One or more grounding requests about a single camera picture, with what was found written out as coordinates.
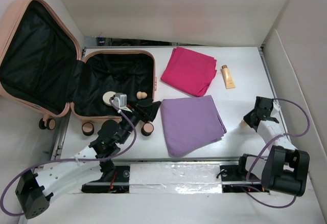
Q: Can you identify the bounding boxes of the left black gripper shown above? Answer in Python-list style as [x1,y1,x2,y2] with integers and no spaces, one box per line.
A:
[118,98,159,144]

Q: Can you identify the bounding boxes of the beige makeup sponge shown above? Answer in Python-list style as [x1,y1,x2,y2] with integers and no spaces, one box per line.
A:
[136,91,148,99]
[240,120,248,127]

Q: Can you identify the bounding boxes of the beige cosmetic tube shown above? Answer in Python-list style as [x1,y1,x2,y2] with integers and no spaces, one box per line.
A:
[221,65,236,89]

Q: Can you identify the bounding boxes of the round cream powder puff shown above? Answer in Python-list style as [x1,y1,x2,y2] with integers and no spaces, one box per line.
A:
[102,91,115,106]

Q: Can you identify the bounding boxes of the purple cloth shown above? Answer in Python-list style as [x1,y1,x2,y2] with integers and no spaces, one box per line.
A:
[160,95,227,158]

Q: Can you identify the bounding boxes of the magenta cloth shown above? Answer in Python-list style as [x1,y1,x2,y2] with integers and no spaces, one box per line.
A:
[161,47,217,97]

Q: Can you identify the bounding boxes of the pink suitcase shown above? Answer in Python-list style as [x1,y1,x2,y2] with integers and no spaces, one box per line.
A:
[1,0,156,136]

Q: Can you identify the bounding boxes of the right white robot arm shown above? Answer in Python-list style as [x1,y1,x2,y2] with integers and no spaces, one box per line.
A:
[236,96,310,197]

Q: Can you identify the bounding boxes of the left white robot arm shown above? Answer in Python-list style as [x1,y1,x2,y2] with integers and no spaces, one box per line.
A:
[15,99,161,219]

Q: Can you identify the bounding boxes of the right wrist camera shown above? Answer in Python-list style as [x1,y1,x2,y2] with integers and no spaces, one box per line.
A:
[270,101,281,123]

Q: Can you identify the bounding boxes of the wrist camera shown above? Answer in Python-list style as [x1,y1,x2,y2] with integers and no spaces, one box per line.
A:
[270,101,281,123]
[111,93,132,112]

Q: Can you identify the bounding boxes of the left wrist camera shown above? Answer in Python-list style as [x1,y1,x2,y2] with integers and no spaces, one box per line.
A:
[111,93,132,112]

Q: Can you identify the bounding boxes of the aluminium frame rail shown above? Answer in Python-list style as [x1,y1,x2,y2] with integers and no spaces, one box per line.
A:
[51,154,271,162]

